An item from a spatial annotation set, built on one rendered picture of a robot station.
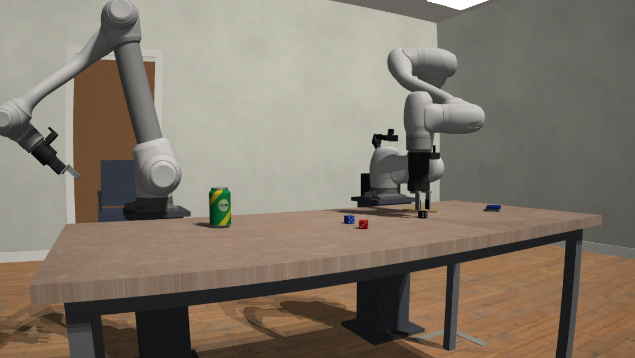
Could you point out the tan square mat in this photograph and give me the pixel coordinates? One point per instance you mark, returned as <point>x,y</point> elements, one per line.
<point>422,208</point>

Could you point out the green soda can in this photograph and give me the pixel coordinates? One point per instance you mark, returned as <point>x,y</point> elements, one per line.
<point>220,207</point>

